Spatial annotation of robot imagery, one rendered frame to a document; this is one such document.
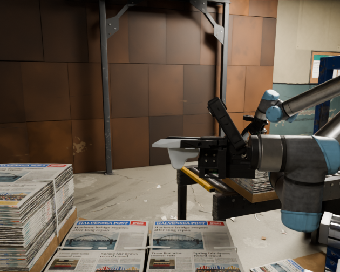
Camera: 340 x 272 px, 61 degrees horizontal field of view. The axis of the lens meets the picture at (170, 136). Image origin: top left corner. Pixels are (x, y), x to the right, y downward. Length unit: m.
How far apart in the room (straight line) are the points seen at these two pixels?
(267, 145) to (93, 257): 0.64
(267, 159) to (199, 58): 4.26
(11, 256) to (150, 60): 3.89
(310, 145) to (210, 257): 0.51
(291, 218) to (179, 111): 4.11
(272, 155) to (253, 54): 4.76
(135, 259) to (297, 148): 0.59
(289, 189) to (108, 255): 0.60
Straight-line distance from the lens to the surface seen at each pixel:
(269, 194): 1.47
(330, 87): 1.34
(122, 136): 4.46
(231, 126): 0.58
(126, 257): 0.97
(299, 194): 0.63
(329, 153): 0.61
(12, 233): 0.86
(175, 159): 0.56
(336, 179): 1.93
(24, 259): 0.88
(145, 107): 4.48
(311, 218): 0.65
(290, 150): 0.59
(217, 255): 0.98
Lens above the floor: 1.36
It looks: 11 degrees down
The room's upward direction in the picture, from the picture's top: straight up
